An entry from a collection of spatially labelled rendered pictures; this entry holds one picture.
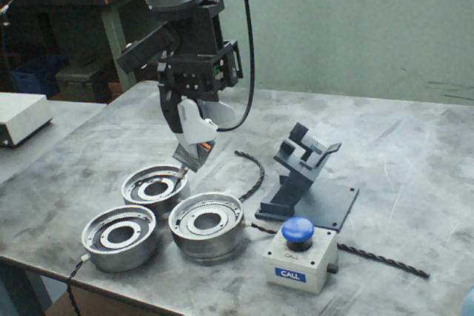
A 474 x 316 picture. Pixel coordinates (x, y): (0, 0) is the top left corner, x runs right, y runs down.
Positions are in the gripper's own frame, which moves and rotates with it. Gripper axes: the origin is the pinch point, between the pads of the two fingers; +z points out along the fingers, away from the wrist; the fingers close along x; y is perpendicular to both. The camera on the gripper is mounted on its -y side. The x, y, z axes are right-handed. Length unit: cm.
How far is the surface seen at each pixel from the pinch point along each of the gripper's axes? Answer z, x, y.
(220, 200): 10.1, 0.6, 1.5
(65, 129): 25, 36, -67
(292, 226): 5.7, -6.9, 16.4
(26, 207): 12.9, -6.4, -33.2
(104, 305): 37.9, -2.9, -27.8
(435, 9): 34, 156, 6
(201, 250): 11.0, -9.0, 3.5
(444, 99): 71, 156, 10
